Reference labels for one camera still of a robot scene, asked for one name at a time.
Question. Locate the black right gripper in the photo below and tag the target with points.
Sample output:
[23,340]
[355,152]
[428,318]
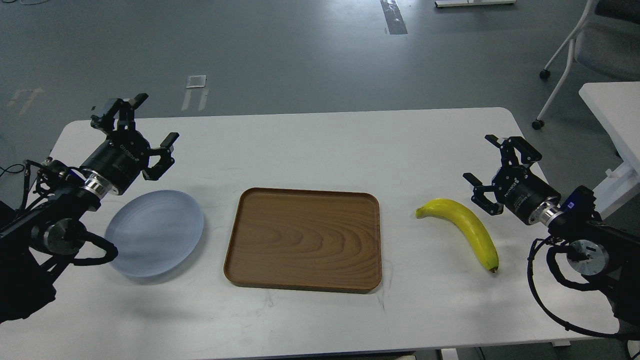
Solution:
[514,185]

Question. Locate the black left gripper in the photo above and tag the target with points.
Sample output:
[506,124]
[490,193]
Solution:
[125,152]

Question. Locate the yellow banana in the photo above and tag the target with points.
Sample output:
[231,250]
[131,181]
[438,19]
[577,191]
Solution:
[468,223]

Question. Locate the light blue round plate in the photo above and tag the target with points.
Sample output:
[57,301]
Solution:
[155,232]

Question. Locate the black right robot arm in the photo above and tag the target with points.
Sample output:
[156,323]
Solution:
[584,253]

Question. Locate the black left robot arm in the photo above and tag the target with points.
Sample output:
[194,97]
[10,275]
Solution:
[45,234]

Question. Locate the white office chair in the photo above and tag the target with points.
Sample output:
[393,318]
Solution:
[605,40]

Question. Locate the white table base foot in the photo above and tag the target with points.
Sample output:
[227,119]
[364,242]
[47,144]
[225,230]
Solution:
[440,4]

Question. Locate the brown wooden tray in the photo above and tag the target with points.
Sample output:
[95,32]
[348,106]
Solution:
[311,240]

